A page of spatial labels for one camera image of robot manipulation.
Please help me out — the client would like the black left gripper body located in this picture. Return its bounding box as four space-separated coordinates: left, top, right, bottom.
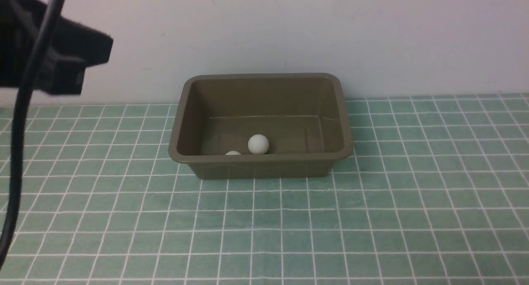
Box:
0 0 113 96

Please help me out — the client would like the green checkered tablecloth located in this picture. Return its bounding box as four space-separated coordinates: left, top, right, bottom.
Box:
1 94 529 285

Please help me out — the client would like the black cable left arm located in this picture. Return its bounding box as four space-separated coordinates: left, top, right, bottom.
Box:
0 0 69 271

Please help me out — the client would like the plain white ping-pong ball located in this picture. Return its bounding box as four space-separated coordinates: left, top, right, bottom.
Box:
225 151 241 156

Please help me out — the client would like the white ping-pong ball with logo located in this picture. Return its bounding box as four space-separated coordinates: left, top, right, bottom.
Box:
248 134 270 155

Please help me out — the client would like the olive green plastic bin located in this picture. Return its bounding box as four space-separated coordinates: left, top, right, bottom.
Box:
168 73 353 180

